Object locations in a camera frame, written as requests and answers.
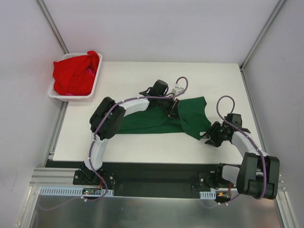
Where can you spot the slotted cable duct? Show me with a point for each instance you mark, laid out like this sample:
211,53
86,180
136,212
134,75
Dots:
208,195
75,191

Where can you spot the green t shirt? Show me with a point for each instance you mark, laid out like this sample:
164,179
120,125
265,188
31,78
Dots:
192,120

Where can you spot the right slotted cable duct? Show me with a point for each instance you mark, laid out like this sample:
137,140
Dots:
208,195

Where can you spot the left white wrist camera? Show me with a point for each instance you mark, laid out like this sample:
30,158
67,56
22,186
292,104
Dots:
176,90

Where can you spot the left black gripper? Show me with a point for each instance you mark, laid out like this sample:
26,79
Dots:
171,108

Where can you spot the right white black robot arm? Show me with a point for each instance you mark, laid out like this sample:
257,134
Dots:
257,175

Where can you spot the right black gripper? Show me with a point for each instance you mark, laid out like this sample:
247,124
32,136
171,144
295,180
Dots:
215,135

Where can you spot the right aluminium frame post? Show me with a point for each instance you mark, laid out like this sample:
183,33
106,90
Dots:
263,32

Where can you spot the red t shirt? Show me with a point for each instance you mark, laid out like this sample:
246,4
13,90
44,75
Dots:
76,75

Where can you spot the left slotted cable duct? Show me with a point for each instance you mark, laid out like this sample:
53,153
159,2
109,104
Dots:
75,191

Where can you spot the left aluminium frame post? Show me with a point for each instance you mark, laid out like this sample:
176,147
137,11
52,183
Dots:
52,25

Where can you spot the aluminium frame post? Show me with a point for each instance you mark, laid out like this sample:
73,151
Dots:
263,32
52,25

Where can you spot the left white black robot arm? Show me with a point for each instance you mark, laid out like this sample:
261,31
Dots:
108,117

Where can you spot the white plastic basket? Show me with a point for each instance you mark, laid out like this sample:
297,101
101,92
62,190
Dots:
70,98

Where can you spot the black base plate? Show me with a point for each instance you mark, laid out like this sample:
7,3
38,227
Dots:
155,180

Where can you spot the aluminium rail beam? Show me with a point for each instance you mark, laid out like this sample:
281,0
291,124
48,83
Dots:
52,177

